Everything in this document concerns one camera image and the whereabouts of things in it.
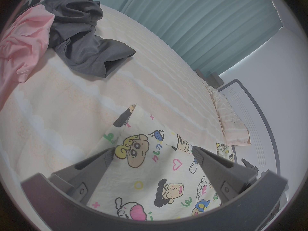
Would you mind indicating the pink striped pillow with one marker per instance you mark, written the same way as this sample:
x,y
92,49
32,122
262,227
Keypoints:
x,y
228,119

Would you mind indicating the blue-green curtain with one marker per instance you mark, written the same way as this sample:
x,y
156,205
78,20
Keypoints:
x,y
204,20

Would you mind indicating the bed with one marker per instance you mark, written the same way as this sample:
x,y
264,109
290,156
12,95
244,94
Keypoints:
x,y
72,105

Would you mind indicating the black garment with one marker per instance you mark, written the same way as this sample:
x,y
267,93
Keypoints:
x,y
79,37

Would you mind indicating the white printed pyjama top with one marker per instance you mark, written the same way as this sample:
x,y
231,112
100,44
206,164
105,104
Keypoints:
x,y
149,172

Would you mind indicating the grey bedside table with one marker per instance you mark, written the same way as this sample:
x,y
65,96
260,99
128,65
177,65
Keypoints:
x,y
211,77

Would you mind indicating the grey garment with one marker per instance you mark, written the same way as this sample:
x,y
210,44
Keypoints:
x,y
35,0

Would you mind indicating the pink garment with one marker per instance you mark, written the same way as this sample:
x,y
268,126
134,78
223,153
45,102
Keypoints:
x,y
26,44

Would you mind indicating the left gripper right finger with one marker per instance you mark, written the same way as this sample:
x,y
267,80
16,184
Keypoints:
x,y
223,177

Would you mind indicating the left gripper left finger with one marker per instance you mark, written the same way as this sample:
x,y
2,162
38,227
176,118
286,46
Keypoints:
x,y
89,174

